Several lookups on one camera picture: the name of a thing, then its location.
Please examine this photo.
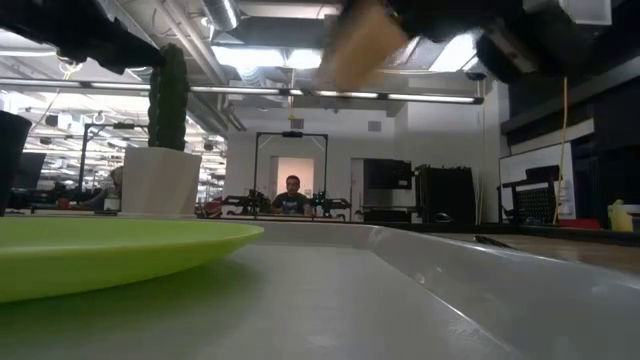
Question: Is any long ceiling light bar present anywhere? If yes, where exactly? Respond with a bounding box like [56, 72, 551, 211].
[0, 77, 485, 105]

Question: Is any red box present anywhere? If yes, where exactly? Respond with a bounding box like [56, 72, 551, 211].
[557, 218, 602, 231]

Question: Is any person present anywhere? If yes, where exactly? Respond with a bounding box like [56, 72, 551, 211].
[82, 165, 124, 211]
[271, 174, 314, 216]

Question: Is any black cabinet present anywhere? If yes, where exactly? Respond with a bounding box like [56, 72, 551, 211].
[413, 164, 477, 225]

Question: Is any black perforated cart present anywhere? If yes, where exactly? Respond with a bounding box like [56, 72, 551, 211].
[497, 164, 562, 226]

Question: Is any black rig frame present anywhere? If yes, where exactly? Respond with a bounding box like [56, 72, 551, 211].
[253, 131, 330, 221]

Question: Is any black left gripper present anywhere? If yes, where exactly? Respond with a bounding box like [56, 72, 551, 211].
[0, 0, 166, 75]

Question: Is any green cactus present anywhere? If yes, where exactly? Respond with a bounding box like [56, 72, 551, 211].
[147, 42, 190, 152]

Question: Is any gray plastic tray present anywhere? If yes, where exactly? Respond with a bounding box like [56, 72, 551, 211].
[0, 217, 640, 360]

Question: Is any white hexagonal plant pot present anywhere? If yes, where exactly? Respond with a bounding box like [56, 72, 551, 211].
[120, 145, 203, 217]

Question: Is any black stand frame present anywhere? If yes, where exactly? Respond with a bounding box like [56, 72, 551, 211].
[78, 121, 151, 194]

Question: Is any yellow cable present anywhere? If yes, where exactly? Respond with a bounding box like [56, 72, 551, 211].
[551, 77, 570, 225]

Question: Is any lime green plate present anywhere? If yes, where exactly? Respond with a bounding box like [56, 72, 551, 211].
[0, 215, 265, 305]

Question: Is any whiteboard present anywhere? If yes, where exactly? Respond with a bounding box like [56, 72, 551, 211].
[498, 142, 576, 221]

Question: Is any black cup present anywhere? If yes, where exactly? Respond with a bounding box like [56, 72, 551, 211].
[0, 110, 33, 217]

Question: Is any red object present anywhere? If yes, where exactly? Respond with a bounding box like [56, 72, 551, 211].
[203, 196, 224, 219]

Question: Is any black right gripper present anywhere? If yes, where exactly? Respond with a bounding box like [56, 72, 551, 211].
[384, 0, 524, 42]

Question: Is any black computer monitor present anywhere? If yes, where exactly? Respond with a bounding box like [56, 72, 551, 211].
[14, 152, 47, 190]

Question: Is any black wall screen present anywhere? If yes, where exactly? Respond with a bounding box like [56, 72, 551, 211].
[363, 158, 414, 191]

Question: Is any yellow bottle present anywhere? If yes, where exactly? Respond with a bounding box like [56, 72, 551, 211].
[606, 199, 635, 233]

